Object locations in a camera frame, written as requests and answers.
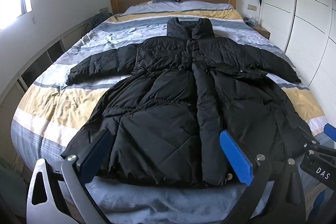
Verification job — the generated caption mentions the dark clothes on shelf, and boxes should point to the dark clothes on shelf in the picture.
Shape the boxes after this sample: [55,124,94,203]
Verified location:
[87,12,112,32]

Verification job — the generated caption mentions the wooden nightstand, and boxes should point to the wooden nightstand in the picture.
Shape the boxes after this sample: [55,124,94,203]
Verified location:
[252,24,270,39]

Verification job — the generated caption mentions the wall switch plate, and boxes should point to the wall switch plate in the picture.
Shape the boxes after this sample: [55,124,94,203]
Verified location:
[248,5,257,11]

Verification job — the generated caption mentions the white wardrobe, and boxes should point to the white wardrobe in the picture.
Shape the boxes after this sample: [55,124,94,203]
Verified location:
[261,0,335,124]

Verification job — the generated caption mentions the light blue pillow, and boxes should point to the light blue pillow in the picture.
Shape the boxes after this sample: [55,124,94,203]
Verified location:
[122,0,234,15]

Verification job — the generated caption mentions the low white shelf unit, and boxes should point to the low white shelf unit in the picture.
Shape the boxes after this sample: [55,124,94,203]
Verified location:
[0,13,106,169]

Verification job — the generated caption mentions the black long puffer coat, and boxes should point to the black long puffer coat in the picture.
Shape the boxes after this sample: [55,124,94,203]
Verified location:
[62,18,311,188]

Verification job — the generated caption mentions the striped bed duvet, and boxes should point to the striped bed duvet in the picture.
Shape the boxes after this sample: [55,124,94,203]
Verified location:
[11,9,327,223]

